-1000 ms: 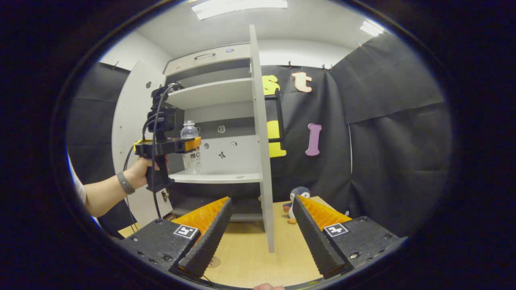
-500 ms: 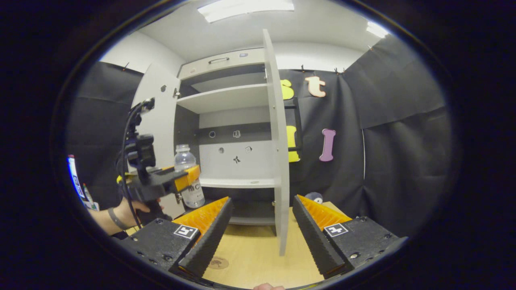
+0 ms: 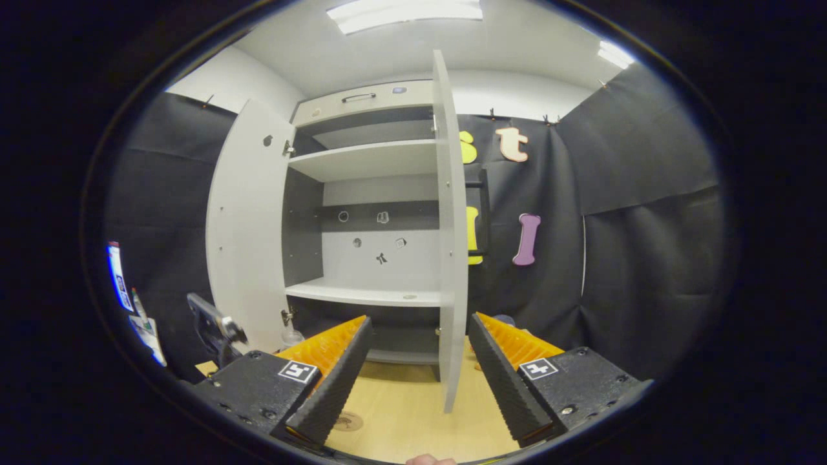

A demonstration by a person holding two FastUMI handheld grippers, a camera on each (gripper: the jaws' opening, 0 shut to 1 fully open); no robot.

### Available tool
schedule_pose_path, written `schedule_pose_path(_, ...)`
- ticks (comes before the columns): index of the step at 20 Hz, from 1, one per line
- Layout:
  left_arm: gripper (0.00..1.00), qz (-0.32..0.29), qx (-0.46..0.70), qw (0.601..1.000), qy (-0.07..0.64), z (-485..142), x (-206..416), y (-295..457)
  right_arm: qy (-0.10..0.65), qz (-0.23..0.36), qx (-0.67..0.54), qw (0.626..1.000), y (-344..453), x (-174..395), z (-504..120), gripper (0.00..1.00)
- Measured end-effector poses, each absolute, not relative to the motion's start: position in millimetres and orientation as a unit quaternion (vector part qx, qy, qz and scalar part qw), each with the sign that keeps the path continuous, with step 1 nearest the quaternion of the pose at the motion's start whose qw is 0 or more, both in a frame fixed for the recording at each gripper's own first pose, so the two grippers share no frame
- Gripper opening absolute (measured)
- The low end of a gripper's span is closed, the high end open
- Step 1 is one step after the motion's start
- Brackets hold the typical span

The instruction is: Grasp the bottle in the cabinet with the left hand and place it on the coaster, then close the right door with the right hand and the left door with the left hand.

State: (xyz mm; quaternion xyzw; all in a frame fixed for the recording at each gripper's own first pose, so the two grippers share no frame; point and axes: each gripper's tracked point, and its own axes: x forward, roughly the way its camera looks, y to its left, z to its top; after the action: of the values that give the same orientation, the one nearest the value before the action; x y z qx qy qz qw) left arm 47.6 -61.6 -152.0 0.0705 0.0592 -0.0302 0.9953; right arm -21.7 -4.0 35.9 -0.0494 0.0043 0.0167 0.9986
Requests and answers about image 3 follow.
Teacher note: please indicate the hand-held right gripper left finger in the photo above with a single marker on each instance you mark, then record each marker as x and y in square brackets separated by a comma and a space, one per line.
[339, 387]

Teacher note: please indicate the white and grey cabinet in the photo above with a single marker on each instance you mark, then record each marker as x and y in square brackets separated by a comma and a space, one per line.
[387, 258]

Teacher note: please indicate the rectangular ceiling light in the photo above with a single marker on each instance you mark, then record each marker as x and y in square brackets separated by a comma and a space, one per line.
[407, 13]
[617, 55]

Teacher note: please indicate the white drawer front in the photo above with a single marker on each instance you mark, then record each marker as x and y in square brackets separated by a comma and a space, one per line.
[387, 106]

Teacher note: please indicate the clear bottle with red label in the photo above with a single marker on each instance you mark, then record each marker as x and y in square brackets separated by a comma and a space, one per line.
[292, 337]

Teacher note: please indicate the printed wall poster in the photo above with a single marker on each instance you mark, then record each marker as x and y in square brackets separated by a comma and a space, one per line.
[119, 278]

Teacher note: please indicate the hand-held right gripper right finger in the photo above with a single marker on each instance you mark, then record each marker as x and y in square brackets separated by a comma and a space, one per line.
[507, 387]

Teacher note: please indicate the black backdrop cloth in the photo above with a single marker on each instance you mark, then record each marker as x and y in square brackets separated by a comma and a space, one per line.
[168, 194]
[646, 258]

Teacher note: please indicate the white cabinet door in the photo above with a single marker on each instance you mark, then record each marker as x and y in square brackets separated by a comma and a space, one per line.
[452, 258]
[249, 226]

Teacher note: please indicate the white cabinet shelf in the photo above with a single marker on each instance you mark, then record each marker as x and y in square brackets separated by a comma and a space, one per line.
[368, 160]
[362, 294]

